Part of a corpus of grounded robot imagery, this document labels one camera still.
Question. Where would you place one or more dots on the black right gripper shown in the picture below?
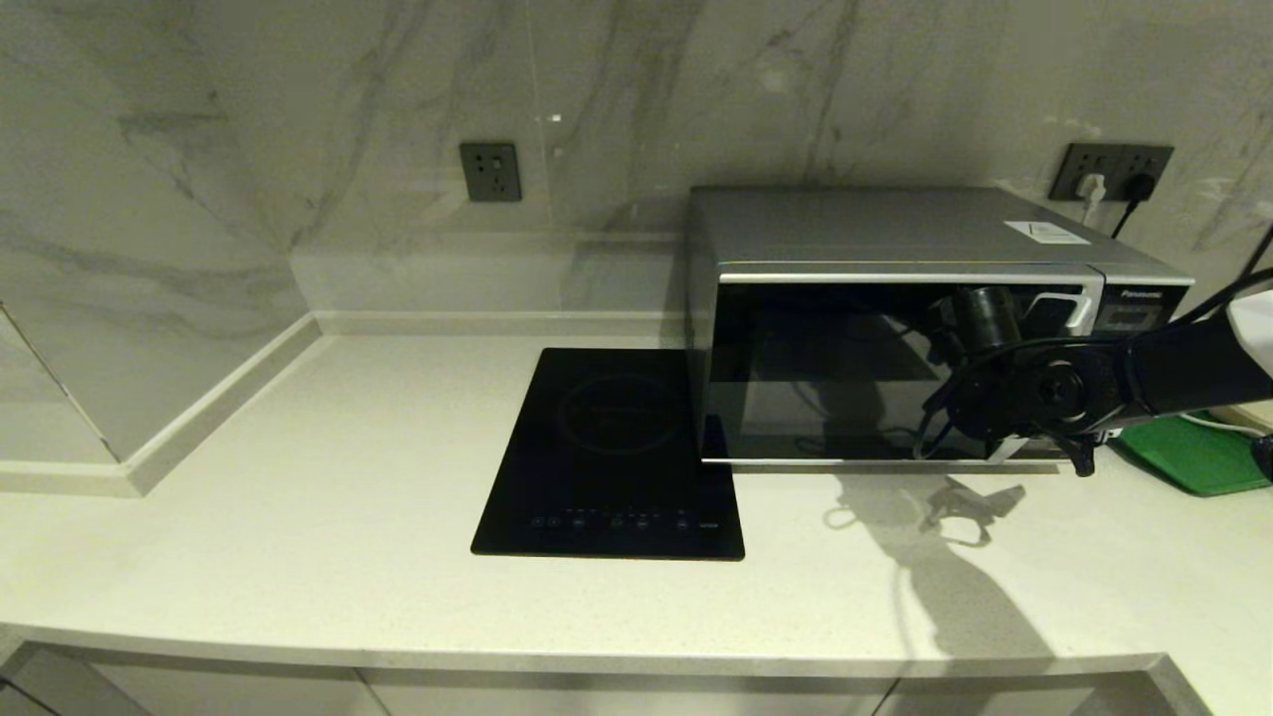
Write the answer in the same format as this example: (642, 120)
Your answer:
(995, 398)

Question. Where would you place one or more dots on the black glass microwave door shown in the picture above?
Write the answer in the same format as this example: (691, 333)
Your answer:
(825, 378)

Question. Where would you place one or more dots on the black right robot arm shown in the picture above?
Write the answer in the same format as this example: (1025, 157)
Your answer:
(1183, 378)

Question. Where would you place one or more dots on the silver Panasonic microwave oven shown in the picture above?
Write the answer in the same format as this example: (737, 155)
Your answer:
(875, 227)

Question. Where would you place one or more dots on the white label sticker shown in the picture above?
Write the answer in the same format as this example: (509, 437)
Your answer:
(1047, 232)

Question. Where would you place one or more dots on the white power plug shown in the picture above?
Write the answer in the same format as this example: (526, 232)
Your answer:
(1092, 187)

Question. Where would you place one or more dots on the black power plug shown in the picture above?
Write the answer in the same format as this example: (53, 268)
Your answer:
(1142, 186)

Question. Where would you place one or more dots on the green plastic tray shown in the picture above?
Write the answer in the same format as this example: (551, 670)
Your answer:
(1193, 457)

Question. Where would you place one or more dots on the grey cabinet front panel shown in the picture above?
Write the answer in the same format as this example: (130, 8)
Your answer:
(995, 699)

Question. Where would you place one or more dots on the black induction cooktop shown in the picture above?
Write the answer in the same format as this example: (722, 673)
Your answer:
(597, 457)

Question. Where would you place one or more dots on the black cylindrical wrist camera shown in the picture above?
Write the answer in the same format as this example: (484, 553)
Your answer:
(987, 316)

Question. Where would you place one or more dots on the grey double wall socket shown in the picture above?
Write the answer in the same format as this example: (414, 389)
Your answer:
(1119, 157)

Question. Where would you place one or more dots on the grey single wall socket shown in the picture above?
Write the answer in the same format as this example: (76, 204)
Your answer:
(490, 172)

